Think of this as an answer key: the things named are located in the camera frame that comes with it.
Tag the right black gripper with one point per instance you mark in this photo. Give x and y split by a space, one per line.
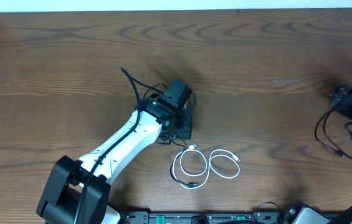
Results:
341 97

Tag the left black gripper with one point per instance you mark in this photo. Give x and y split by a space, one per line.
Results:
187 125

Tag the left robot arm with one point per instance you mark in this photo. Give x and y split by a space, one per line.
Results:
77 191

